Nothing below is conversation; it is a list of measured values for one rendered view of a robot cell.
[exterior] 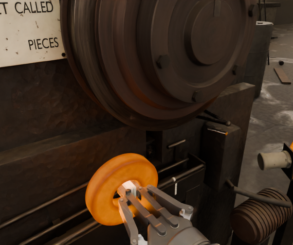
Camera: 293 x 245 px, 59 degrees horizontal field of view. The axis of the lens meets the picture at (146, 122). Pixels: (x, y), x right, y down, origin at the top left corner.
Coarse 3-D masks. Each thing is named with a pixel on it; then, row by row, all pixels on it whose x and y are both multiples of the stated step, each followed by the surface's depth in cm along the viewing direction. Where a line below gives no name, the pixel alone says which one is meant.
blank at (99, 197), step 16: (112, 160) 48; (128, 160) 48; (144, 160) 50; (96, 176) 47; (112, 176) 47; (128, 176) 49; (144, 176) 52; (96, 192) 46; (112, 192) 48; (96, 208) 47; (112, 208) 50; (112, 224) 52
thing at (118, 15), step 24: (96, 0) 42; (120, 0) 42; (96, 24) 43; (120, 24) 43; (96, 48) 45; (120, 48) 45; (120, 72) 48; (144, 72) 49; (120, 96) 50; (144, 96) 51; (168, 96) 55
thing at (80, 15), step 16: (80, 0) 41; (80, 16) 42; (80, 32) 43; (80, 48) 44; (80, 64) 45; (96, 64) 47; (96, 80) 48; (96, 96) 49; (112, 96) 51; (112, 112) 52; (128, 112) 55; (192, 112) 67; (144, 128) 59; (160, 128) 62
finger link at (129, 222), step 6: (120, 198) 46; (120, 204) 45; (126, 204) 45; (120, 210) 45; (126, 210) 44; (126, 216) 43; (126, 222) 42; (132, 222) 42; (126, 228) 43; (132, 228) 41; (132, 234) 40; (132, 240) 39
